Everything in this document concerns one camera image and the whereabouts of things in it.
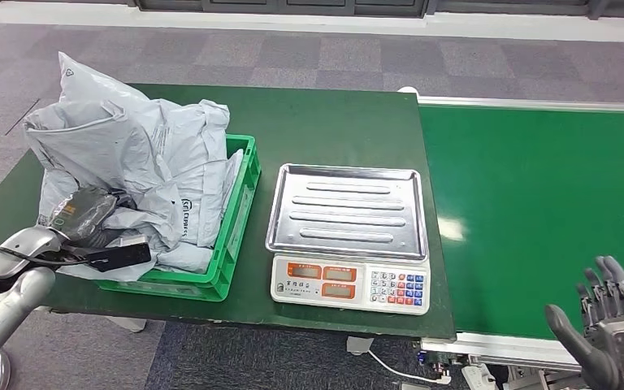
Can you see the white plug adapter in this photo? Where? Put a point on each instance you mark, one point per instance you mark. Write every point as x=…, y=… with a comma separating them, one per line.
x=359, y=344

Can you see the crumpled grey plastic parcel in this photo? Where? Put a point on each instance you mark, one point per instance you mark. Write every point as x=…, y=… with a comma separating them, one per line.
x=234, y=177

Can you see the green plastic crate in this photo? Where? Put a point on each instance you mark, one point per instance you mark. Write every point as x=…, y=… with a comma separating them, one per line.
x=236, y=226

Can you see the grey parcel with red spot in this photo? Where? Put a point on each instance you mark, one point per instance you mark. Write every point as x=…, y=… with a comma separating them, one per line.
x=91, y=145

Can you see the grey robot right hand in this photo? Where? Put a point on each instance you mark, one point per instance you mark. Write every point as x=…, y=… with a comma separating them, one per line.
x=586, y=360

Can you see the white power strip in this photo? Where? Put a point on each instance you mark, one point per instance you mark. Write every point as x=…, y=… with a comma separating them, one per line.
x=476, y=377

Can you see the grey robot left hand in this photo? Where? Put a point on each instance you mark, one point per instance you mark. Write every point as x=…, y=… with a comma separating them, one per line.
x=83, y=212

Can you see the large grey express parcel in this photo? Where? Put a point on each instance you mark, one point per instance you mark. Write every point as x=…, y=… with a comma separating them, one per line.
x=199, y=140

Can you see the white scale with steel tray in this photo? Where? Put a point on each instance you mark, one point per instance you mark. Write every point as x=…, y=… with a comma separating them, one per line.
x=344, y=210

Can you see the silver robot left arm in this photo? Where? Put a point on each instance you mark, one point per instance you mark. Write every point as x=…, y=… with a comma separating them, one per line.
x=5, y=301

